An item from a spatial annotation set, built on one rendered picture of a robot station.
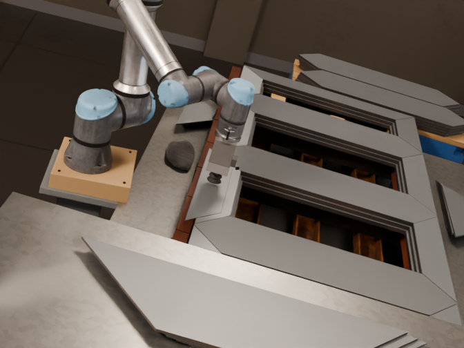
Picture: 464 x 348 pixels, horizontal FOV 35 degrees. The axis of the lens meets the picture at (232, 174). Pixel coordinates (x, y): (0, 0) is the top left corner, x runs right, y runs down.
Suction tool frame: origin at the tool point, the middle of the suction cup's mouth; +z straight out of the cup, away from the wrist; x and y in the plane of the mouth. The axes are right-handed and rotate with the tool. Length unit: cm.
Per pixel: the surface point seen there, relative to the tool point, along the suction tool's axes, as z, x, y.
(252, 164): 1.8, -10.4, 19.1
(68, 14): 84, 130, 310
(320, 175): 1.8, -32.8, 25.1
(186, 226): 4.8, 3.7, -19.7
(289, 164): 1.8, -22.4, 26.5
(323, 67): 2, -34, 127
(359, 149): 3, -48, 57
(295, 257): 1.8, -26.5, -24.0
